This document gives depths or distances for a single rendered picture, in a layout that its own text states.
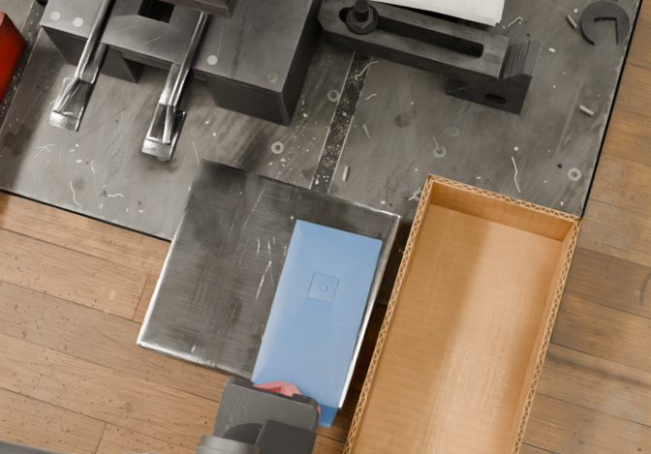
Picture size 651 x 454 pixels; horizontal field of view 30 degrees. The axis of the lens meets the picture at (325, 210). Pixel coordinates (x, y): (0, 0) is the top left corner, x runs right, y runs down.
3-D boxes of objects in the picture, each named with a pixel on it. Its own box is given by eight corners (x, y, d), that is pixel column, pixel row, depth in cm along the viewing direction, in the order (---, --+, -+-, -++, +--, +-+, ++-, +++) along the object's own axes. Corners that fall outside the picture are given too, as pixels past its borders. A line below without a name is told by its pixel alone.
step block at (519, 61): (445, 94, 101) (450, 53, 93) (454, 62, 102) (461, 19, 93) (519, 115, 100) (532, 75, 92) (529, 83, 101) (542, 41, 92)
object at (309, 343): (243, 408, 93) (239, 404, 90) (297, 220, 97) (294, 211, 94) (331, 431, 93) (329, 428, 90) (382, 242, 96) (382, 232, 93)
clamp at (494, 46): (318, 62, 103) (311, 13, 93) (330, 26, 103) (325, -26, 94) (489, 109, 101) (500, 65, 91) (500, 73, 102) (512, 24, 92)
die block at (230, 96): (66, 64, 103) (42, 28, 96) (107, -40, 106) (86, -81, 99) (289, 128, 101) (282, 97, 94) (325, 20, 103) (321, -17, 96)
